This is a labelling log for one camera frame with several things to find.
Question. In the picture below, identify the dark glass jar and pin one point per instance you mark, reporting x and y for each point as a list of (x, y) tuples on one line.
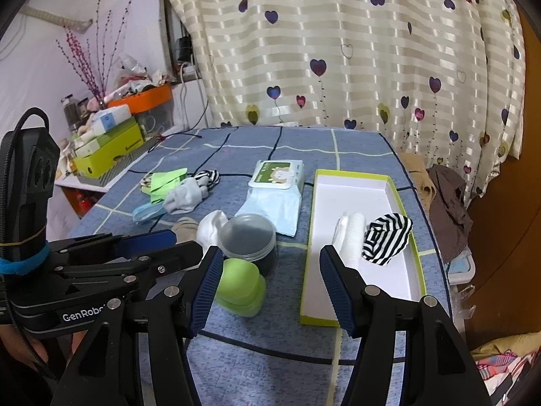
[(69, 112)]

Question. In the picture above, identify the heart print striped curtain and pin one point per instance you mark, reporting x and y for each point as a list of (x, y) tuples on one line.
[(338, 50)]

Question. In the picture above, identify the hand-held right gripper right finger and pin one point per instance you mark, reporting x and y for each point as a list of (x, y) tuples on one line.
[(338, 292)]

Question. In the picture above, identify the orange tray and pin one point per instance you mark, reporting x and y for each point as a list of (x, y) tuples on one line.
[(148, 97)]

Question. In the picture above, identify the beige sock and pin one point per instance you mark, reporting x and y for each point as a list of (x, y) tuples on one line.
[(186, 226)]

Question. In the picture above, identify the colourful patterned cloth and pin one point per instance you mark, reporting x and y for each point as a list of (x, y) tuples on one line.
[(507, 368)]

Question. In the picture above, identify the grey sock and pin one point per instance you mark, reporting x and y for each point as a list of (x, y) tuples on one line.
[(184, 198)]

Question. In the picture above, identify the wet wipes pack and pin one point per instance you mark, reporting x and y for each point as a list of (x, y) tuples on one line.
[(274, 173)]

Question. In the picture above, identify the clear plastic storage container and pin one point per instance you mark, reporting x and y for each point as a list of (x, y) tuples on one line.
[(162, 116)]

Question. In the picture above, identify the small black white striped sock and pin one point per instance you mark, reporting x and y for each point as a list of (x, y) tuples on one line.
[(210, 177)]

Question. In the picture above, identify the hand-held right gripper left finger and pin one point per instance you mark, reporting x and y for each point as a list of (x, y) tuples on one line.
[(205, 292)]

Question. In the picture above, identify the rolled white sock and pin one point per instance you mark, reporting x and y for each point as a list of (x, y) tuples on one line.
[(353, 232)]

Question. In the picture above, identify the person's left hand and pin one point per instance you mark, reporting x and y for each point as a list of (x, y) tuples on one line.
[(25, 349)]

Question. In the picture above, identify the brown garment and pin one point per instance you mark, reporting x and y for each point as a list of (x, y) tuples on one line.
[(452, 207)]

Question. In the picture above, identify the black jar with clear lid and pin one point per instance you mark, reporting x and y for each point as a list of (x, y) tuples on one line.
[(249, 237)]

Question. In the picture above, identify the white flat box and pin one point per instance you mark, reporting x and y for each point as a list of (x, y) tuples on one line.
[(120, 129)]

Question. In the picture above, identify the wooden cabinet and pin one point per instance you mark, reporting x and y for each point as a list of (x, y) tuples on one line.
[(507, 241)]

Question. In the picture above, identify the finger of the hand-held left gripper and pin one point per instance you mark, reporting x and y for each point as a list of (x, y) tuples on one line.
[(169, 258), (146, 239)]

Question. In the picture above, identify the red bottle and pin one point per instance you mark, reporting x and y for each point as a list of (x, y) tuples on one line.
[(80, 203)]

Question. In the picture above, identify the white shelf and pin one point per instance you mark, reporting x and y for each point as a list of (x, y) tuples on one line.
[(80, 184)]

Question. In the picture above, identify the white corrugated pipe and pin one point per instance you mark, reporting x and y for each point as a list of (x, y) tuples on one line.
[(55, 19)]

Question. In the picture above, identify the white tissue packet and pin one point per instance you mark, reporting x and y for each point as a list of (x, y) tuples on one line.
[(107, 118)]

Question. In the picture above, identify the beige garment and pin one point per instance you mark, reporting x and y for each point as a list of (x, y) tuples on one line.
[(418, 177)]

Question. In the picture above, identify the green cardboard box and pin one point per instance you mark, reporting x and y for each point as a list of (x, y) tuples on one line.
[(105, 152)]

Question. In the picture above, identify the black power adapter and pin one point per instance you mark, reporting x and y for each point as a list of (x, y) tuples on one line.
[(184, 48)]

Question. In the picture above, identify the purple decorative branches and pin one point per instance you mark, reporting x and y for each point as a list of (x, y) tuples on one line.
[(86, 72)]

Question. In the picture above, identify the pink plush toy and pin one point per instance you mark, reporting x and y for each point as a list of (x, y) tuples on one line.
[(94, 103)]

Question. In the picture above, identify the light blue tissue packet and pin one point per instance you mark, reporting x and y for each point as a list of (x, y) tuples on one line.
[(270, 213)]

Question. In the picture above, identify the white box with green rim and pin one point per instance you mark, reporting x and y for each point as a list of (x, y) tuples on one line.
[(351, 194)]

